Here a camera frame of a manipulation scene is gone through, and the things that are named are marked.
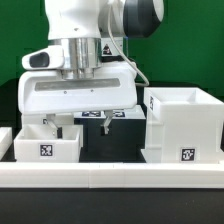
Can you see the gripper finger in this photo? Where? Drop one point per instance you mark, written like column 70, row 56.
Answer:
column 105, row 125
column 51, row 121

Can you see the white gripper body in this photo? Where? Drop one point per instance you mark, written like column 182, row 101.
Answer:
column 46, row 92

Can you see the white front fence rail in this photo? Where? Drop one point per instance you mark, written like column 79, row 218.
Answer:
column 112, row 175

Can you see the white drawer cabinet box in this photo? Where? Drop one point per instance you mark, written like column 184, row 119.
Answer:
column 184, row 125

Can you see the rear white drawer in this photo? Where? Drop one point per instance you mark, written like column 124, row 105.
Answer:
column 41, row 119

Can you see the white left fence block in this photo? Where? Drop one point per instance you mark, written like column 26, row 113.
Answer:
column 5, row 140

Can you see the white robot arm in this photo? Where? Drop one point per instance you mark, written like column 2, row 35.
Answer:
column 73, row 74

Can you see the white drawer with knob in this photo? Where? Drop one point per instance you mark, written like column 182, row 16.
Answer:
column 38, row 143

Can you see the white marker sheet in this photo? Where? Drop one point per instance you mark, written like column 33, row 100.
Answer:
column 134, row 113

